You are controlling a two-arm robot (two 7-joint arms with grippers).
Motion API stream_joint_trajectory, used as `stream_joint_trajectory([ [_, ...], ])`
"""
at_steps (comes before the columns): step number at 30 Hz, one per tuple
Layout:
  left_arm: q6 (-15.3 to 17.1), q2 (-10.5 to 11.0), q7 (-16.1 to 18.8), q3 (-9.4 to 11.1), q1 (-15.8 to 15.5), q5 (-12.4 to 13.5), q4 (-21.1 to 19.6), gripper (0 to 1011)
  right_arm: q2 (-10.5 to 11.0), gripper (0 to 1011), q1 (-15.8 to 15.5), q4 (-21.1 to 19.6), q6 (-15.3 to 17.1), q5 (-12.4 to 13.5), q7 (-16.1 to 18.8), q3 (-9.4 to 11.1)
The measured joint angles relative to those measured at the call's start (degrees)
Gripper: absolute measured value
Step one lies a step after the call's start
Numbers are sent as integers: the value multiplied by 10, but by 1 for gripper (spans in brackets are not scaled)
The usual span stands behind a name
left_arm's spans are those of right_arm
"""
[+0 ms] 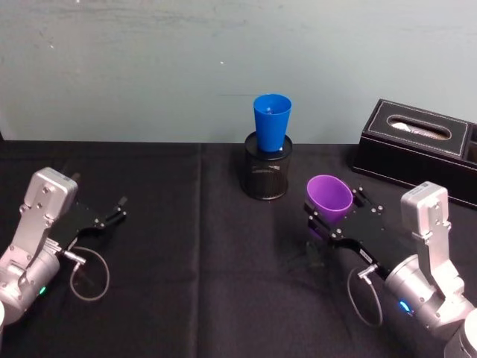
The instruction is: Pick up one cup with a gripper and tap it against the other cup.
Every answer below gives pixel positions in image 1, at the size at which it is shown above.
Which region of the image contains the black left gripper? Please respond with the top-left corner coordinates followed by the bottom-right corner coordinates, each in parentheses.
top-left (47, 171), bottom-right (130, 251)

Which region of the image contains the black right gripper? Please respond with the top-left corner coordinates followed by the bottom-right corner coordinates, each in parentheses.
top-left (303, 186), bottom-right (421, 277)

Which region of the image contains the purple plastic cup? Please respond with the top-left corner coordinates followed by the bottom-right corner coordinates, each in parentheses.
top-left (305, 174), bottom-right (354, 242)

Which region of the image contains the black mesh pen holder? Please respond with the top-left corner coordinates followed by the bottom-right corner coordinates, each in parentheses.
top-left (238, 131), bottom-right (294, 201)

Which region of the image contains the black stitched tissue box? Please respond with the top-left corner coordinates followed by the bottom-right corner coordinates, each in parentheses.
top-left (350, 98), bottom-right (477, 210)

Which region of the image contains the black table cloth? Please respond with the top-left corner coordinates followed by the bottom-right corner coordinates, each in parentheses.
top-left (0, 139), bottom-right (477, 358)

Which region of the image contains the white tissue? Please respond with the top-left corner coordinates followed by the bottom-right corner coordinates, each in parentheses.
top-left (388, 116), bottom-right (452, 141)

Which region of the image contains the blue plastic cup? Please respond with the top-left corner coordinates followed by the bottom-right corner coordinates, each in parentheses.
top-left (253, 92), bottom-right (293, 154)

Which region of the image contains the thin left gripper cable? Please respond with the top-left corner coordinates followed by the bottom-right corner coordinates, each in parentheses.
top-left (60, 247), bottom-right (111, 301)

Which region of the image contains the thin gripper cable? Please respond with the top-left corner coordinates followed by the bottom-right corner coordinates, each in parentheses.
top-left (346, 262), bottom-right (385, 329)
top-left (60, 247), bottom-right (111, 301)

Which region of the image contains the thin right gripper cable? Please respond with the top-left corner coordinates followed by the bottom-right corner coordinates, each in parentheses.
top-left (346, 262), bottom-right (385, 329)

